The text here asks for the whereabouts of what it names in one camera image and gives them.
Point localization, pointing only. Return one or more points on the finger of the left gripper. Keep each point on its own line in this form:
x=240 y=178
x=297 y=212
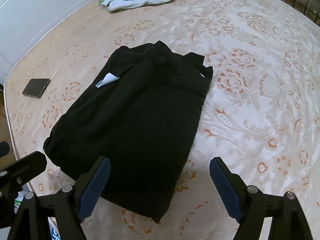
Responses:
x=13 y=177

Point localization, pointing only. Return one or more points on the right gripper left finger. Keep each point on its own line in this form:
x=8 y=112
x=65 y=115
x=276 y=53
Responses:
x=69 y=206

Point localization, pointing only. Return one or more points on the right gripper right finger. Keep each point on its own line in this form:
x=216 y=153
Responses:
x=249 y=206

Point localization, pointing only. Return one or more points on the black garment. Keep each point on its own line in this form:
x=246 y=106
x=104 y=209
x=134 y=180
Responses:
x=142 y=112

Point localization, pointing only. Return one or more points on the floral beige mattress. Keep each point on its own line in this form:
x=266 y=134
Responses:
x=261 y=115

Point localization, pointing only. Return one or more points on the black smartphone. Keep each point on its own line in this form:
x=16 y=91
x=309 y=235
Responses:
x=36 y=87

